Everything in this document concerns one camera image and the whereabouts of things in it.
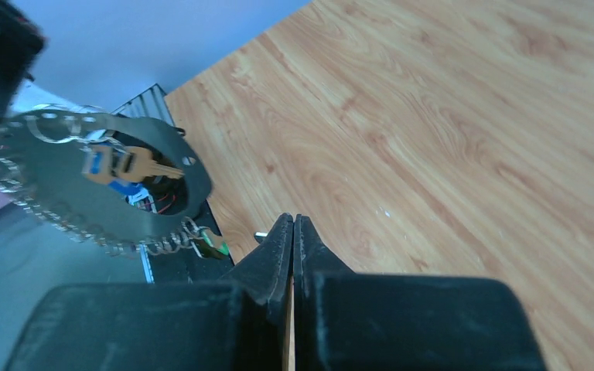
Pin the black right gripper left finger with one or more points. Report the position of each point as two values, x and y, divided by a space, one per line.
265 275

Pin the large metal key ring plate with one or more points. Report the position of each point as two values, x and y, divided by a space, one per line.
42 156

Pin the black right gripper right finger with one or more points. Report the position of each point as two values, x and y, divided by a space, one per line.
326 320

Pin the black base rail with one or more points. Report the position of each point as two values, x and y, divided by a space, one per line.
174 209

